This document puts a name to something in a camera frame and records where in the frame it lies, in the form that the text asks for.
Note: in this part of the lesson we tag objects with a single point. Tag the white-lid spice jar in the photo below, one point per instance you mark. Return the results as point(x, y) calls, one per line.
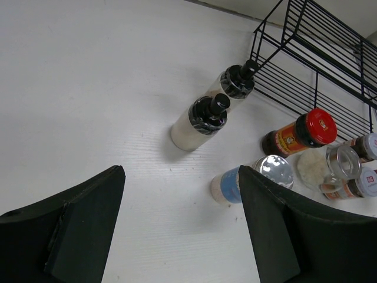
point(365, 147)
point(362, 187)

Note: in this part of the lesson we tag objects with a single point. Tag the white-lid spice jar front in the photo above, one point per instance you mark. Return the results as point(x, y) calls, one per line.
point(362, 187)

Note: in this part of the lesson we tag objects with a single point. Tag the black-capped white powder bottle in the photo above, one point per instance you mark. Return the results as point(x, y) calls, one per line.
point(202, 120)

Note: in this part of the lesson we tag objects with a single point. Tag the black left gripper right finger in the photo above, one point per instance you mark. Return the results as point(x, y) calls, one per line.
point(296, 239)

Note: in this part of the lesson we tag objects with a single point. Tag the white-lid spice jar back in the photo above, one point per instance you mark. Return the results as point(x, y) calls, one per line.
point(365, 147)

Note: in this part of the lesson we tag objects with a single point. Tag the black wire shelf rack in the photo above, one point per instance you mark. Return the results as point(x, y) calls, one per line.
point(308, 58)

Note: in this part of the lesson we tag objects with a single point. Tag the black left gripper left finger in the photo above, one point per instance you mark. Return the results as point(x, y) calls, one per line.
point(65, 237)

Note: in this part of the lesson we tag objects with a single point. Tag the open clear glass jar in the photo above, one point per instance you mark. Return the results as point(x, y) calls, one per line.
point(328, 169)

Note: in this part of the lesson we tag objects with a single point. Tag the black-capped brown spice bottle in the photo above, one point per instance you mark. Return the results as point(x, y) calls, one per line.
point(237, 81)

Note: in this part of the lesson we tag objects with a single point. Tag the red-capped dark sauce bottle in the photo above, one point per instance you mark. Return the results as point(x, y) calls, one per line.
point(311, 130)

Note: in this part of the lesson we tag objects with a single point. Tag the silver-capped blue-label shaker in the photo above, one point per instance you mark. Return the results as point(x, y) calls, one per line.
point(225, 187)

